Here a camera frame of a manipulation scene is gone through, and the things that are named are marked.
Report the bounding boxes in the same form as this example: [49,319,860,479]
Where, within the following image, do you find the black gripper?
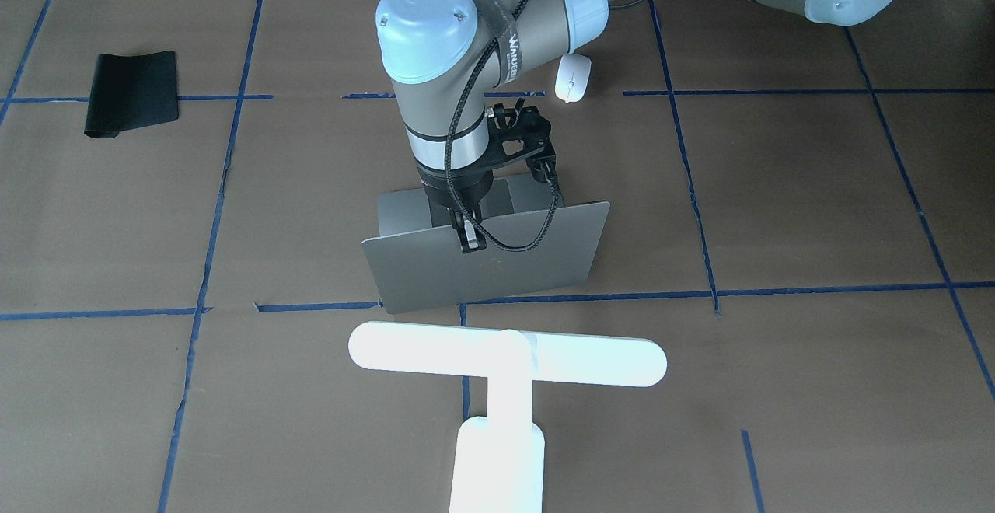
[420,172,494,254]

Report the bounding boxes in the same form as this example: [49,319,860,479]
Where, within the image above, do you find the grey laptop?
[361,188,610,314]

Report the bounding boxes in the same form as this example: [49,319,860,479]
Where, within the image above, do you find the white computer mouse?
[554,53,592,103]

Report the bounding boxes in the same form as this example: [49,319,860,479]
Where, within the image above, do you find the black mouse pad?
[84,50,179,140]

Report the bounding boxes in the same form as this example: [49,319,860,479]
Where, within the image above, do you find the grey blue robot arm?
[375,0,892,253]

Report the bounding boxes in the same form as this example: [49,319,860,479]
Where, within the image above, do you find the white desk lamp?
[348,321,668,512]

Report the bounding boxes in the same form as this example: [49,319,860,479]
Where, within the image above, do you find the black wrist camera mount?
[483,98,557,183]

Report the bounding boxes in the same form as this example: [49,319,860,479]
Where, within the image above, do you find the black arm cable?
[445,0,562,254]

